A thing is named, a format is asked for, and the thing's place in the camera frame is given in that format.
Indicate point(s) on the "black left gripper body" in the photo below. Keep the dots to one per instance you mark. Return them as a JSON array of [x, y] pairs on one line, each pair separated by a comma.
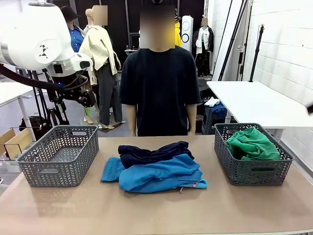
[[61, 84]]

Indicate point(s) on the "mannequin with yellow hoodie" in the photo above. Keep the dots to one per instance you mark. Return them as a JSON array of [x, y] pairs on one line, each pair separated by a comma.
[[178, 36]]

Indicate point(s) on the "cardboard box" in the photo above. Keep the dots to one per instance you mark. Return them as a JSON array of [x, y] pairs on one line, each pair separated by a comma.
[[18, 143]]

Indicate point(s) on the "dark stool with clothes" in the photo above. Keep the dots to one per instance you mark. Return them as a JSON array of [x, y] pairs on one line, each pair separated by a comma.
[[215, 112]]

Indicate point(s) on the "blue shorts with pink label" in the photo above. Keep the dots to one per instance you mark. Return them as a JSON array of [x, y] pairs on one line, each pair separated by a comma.
[[159, 186]]

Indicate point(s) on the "mannequin white shirt black jacket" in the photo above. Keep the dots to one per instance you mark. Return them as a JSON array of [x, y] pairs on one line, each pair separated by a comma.
[[203, 39]]

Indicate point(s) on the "black camera tripod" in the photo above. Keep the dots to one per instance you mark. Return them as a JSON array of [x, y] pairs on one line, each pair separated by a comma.
[[64, 115]]

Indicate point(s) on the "black pole stand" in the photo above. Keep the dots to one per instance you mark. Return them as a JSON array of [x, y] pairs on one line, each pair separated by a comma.
[[256, 51]]

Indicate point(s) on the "white tower air conditioner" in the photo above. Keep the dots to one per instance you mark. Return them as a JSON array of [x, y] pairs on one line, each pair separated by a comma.
[[187, 36]]

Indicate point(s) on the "person in black t-shirt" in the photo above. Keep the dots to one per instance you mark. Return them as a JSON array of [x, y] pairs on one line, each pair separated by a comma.
[[159, 85]]

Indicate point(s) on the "light blue polo shirt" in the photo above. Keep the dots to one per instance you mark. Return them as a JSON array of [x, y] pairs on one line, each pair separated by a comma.
[[112, 171]]

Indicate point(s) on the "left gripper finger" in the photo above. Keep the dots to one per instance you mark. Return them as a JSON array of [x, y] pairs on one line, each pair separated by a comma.
[[84, 98], [58, 100]]

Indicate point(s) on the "black bag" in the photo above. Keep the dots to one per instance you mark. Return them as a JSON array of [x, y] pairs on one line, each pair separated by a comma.
[[36, 124]]

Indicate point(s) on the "mannequin with cream jacket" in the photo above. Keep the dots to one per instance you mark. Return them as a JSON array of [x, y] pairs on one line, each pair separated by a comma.
[[100, 49]]

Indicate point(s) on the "large white table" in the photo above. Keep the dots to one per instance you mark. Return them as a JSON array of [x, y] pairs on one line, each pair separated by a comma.
[[256, 102]]

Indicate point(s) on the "gray woven plastic basket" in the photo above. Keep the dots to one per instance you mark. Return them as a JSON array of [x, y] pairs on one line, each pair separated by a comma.
[[252, 171], [58, 156]]

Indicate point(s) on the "person's left forearm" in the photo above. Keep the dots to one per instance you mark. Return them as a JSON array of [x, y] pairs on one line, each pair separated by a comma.
[[192, 120]]

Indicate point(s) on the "navy blue garment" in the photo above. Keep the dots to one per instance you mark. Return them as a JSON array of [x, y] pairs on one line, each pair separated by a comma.
[[146, 155]]

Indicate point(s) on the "mannequin blue shirt black hat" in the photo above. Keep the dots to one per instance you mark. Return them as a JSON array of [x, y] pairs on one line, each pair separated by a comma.
[[76, 39]]

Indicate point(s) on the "green garment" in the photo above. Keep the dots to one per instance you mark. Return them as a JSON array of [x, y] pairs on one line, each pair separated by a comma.
[[254, 144]]

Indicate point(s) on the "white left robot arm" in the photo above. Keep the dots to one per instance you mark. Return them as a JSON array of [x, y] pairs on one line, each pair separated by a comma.
[[31, 36]]

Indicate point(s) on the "black light stand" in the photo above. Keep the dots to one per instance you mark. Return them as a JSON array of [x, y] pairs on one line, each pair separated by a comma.
[[233, 36]]

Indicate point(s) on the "small white table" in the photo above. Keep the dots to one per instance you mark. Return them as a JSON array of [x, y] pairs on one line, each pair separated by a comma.
[[12, 91]]

